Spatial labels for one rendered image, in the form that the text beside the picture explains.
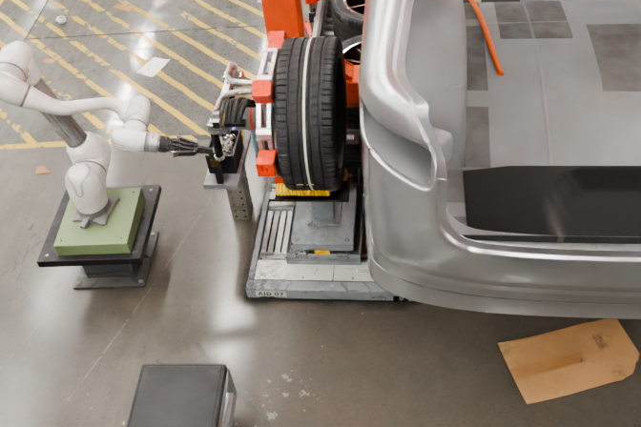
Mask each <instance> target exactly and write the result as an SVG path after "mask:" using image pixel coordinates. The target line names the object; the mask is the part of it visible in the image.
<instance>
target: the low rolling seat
mask: <svg viewBox="0 0 641 427"><path fill-rule="evenodd" d="M236 395H237V391H236V388H235V385H234V381H233V379H232V376H231V373H230V370H229V367H226V364H223V363H145V364H143V365H142V367H141V371H140V375H139V378H138V382H137V385H136V389H135V393H134V399H133V403H132V407H131V411H130V414H129V417H128V421H127V425H126V427H232V425H233V418H234V412H235V406H236V399H237V397H236Z"/></svg>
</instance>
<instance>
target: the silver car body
mask: <svg viewBox="0 0 641 427"><path fill-rule="evenodd" d="M359 102H360V124H361V141H362V179H363V198H364V214H365V231H366V248H367V264H368V271H369V273H370V275H371V278H372V279H373V280H374V281H375V282H376V284H377V285H379V286H380V287H381V288H383V289H384V290H386V291H387V292H389V293H391V294H393V295H397V296H399V297H402V298H406V299H409V300H412V301H416V302H420V303H423V304H428V305H433V306H439V307H445V308H451V309H458V310H466V311H474V312H483V313H494V314H506V315H537V316H558V317H585V318H618V319H641V0H365V4H364V16H363V27H362V49H361V62H360V73H359ZM464 163H465V168H464Z"/></svg>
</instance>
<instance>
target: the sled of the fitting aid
mask: <svg viewBox="0 0 641 427"><path fill-rule="evenodd" d="M350 186H354V187H357V188H358V196H357V210H356V223H355V237H354V250H353V251H322V250H292V249H291V238H292V232H293V226H294V220H295V213H296V208H297V202H294V203H293V209H292V215H291V221H290V227H289V233H288V239H287V245H286V251H285V256H286V262H287V264H320V265H361V252H362V222H363V205H364V198H363V183H351V182H350Z"/></svg>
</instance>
